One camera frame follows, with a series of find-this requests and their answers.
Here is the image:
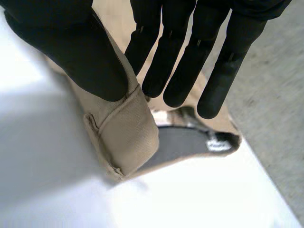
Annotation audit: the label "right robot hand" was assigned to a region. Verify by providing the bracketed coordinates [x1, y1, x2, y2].
[0, 0, 293, 120]

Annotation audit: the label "beige shorts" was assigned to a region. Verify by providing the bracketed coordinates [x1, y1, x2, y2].
[44, 0, 243, 183]

